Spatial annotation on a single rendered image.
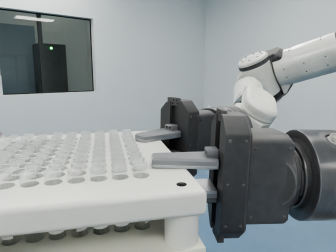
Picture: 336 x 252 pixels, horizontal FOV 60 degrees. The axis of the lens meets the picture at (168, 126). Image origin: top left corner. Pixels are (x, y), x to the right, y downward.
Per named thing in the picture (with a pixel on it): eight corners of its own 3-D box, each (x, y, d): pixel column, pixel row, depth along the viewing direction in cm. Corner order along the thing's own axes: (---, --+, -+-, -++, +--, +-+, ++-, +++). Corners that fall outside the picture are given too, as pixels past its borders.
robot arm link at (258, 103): (247, 101, 49) (248, 77, 61) (221, 140, 54) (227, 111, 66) (281, 118, 49) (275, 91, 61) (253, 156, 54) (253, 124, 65)
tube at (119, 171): (115, 245, 26) (111, 163, 25) (129, 243, 26) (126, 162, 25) (115, 253, 25) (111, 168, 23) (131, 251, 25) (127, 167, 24)
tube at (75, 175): (74, 250, 25) (67, 166, 24) (89, 248, 25) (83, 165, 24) (72, 259, 24) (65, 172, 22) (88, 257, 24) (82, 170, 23)
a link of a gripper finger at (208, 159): (151, 159, 29) (212, 159, 29) (152, 169, 26) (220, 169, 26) (151, 143, 29) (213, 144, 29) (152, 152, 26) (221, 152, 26)
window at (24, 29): (0, 96, 396) (-9, 6, 376) (0, 96, 397) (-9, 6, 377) (94, 92, 483) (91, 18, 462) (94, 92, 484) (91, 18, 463)
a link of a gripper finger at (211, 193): (151, 191, 26) (219, 190, 27) (151, 179, 29) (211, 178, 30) (151, 208, 26) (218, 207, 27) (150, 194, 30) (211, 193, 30)
